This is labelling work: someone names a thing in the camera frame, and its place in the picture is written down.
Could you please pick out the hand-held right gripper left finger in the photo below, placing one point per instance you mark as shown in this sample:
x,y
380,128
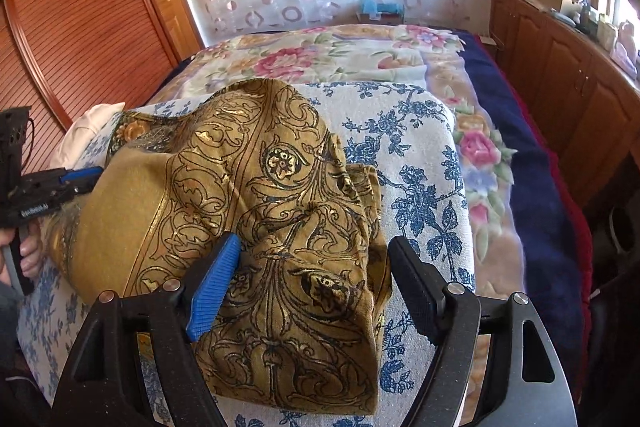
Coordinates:
x,y
212,287

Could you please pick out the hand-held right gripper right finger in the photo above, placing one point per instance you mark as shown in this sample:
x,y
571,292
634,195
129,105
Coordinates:
x,y
415,287

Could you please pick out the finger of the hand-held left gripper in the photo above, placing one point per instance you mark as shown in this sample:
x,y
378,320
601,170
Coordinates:
x,y
82,174
77,191

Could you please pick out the golden brown patterned shirt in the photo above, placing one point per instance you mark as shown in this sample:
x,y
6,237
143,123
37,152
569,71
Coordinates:
x,y
275,207

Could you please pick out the person's left hand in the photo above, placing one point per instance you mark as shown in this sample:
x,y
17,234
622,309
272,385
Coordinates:
x,y
31,254

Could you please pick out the pale yellow cloth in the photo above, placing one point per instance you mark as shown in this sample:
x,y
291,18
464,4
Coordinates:
x,y
85,132

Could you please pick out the white sheet with blue flowers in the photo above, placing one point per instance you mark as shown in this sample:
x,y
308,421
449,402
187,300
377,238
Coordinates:
x,y
415,142

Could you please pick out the navy blue blanket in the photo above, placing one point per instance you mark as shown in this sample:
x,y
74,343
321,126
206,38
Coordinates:
x,y
540,187

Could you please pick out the round dark pot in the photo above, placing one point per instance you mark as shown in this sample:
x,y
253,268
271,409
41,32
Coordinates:
x,y
620,229

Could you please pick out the pink floral blanket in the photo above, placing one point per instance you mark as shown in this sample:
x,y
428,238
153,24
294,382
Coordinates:
x,y
325,57

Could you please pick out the low wooden cabinet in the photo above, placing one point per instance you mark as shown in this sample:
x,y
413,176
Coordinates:
x,y
560,72

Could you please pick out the blue tissue pack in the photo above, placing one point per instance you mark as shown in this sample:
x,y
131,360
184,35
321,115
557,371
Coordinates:
x,y
372,7

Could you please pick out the group of small jars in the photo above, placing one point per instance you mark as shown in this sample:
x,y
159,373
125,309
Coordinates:
x,y
595,27

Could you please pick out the pale pink object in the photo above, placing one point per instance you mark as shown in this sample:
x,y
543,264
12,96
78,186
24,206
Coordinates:
x,y
626,44

